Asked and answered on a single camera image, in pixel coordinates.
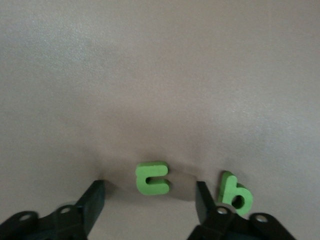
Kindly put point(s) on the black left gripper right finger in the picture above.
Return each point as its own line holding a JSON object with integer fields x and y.
{"x": 217, "y": 225}

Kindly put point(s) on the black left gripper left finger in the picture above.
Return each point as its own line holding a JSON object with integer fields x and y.
{"x": 70, "y": 222}

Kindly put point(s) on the green small letter b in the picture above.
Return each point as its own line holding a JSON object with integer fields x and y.
{"x": 228, "y": 190}

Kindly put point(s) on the green letter u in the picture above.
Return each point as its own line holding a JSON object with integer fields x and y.
{"x": 142, "y": 175}

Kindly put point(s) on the brown table mat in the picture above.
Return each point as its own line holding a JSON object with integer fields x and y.
{"x": 160, "y": 62}

